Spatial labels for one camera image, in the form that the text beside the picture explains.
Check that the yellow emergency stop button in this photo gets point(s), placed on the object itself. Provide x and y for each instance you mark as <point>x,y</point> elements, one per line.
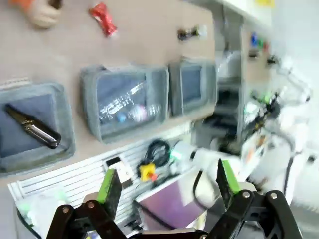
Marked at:
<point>147,171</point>

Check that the crushed red can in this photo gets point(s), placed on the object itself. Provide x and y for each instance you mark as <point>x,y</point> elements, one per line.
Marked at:
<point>103,18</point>

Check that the small clear bottle blue cap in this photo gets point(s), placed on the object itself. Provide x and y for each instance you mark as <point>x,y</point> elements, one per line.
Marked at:
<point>137,112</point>

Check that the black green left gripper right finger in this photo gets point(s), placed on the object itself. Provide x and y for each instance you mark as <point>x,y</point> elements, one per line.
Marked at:
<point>230,186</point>

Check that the brown glass bottle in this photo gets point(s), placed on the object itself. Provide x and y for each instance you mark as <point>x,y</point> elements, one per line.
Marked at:
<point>32,124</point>

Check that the crushed black cola can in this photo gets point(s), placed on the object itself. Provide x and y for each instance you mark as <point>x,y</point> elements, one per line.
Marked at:
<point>189,33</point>

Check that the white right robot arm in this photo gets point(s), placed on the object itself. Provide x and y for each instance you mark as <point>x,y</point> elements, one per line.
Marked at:
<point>276,159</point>

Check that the large clear plastic bottle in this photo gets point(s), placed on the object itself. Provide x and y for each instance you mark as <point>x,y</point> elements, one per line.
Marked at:
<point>122,97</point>

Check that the grey fabric basket plastic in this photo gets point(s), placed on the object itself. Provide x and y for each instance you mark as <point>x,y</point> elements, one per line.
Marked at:
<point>89,104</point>

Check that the grey fabric basket can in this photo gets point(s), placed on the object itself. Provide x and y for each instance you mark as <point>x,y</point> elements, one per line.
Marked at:
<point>174,89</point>

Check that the white box purple face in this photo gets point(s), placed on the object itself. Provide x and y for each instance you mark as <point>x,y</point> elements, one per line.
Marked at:
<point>174,201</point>

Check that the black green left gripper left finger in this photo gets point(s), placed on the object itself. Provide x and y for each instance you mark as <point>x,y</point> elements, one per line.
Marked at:
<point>109,191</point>

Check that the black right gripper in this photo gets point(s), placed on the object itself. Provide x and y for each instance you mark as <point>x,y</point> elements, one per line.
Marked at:
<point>268,109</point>

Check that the grey fabric basket bottle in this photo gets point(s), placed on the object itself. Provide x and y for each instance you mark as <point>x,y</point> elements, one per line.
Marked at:
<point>64,119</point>

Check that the black white flat device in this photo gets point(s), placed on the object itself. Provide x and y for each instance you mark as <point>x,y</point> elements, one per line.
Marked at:
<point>119,171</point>

